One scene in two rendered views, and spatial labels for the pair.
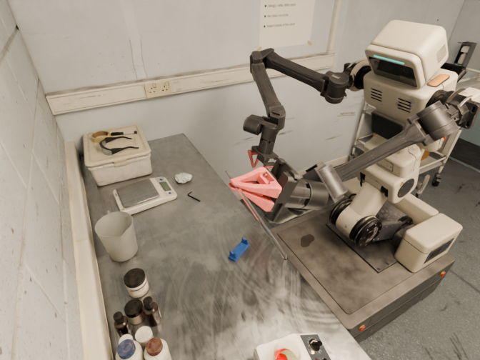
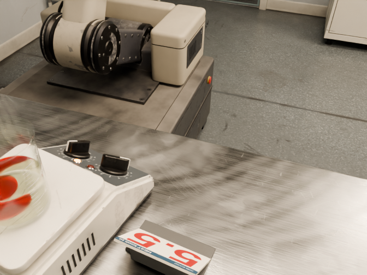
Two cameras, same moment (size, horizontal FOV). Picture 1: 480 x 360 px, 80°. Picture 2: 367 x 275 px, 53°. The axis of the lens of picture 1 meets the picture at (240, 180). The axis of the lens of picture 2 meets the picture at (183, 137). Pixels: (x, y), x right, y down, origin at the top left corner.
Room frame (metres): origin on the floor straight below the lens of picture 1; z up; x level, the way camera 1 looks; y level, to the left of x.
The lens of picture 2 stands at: (0.03, -0.06, 1.11)
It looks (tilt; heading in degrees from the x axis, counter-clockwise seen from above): 39 degrees down; 316
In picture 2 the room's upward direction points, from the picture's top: 2 degrees clockwise
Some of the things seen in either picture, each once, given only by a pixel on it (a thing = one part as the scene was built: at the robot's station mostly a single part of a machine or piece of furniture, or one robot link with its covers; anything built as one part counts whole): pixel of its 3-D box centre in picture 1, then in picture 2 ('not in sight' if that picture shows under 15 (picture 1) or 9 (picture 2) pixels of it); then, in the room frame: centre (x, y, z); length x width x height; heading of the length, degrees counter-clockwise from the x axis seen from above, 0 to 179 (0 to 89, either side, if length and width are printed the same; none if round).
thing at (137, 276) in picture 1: (136, 283); not in sight; (0.57, 0.34, 0.79); 0.07 x 0.07 x 0.07
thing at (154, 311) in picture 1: (151, 310); not in sight; (0.46, 0.27, 0.80); 0.04 x 0.04 x 0.11
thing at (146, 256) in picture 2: not in sight; (167, 245); (0.21, -0.21, 0.77); 0.09 x 0.06 x 0.04; 22
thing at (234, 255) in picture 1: (238, 248); not in sight; (0.73, 0.00, 0.77); 0.10 x 0.03 x 0.04; 145
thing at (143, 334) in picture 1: (145, 338); not in sight; (0.39, 0.27, 0.78); 0.05 x 0.05 x 0.05
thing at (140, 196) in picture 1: (144, 193); not in sight; (1.06, 0.45, 0.77); 0.26 x 0.19 x 0.05; 122
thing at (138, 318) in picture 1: (135, 311); not in sight; (0.47, 0.32, 0.78); 0.05 x 0.05 x 0.06
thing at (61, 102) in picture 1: (219, 78); not in sight; (1.84, 0.13, 1.08); 1.90 x 0.06 x 0.10; 118
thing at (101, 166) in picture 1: (118, 153); not in sight; (1.34, 0.66, 0.82); 0.37 x 0.31 x 0.14; 25
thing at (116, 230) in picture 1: (118, 235); not in sight; (0.74, 0.46, 0.82); 0.18 x 0.13 x 0.15; 34
